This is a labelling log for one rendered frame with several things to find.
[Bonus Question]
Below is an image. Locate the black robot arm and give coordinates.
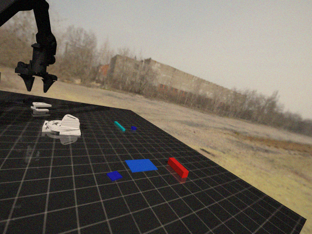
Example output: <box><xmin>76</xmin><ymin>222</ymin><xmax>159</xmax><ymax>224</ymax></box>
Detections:
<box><xmin>0</xmin><ymin>0</ymin><xmax>57</xmax><ymax>65</ymax></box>

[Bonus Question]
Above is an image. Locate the red rectangular block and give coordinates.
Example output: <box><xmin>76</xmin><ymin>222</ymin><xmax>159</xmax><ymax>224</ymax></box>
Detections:
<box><xmin>168</xmin><ymin>158</ymin><xmax>189</xmax><ymax>178</ymax></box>

